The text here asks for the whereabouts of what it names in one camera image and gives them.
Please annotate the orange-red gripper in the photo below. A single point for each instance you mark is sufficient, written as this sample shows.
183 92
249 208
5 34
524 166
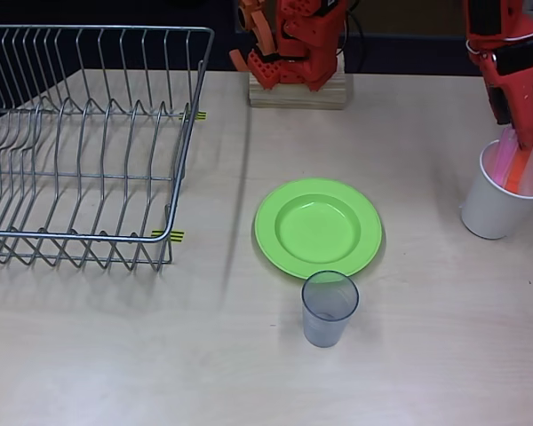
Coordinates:
510 95

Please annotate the pink plastic fork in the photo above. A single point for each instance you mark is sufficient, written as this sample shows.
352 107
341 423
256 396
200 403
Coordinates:
503 160

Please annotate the orange plastic knife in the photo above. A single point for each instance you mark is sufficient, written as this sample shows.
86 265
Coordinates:
517 171

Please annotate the green plastic plate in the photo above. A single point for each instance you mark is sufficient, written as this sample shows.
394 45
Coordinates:
317 222

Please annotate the clear grey plastic tumbler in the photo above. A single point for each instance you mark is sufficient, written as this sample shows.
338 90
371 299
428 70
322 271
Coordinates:
328 330

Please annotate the orange-red SO-100 robot arm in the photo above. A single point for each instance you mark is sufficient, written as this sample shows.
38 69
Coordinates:
311 44

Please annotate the white paper cup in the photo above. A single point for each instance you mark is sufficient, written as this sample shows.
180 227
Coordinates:
488 213

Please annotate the wooden base block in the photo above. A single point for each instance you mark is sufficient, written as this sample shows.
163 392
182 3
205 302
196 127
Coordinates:
293 97

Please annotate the light orange table clamp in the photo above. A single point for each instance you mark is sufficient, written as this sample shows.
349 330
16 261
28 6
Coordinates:
260 22

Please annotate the yellow black tape marker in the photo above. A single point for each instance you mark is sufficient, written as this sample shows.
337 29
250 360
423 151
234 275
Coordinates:
201 116
177 236

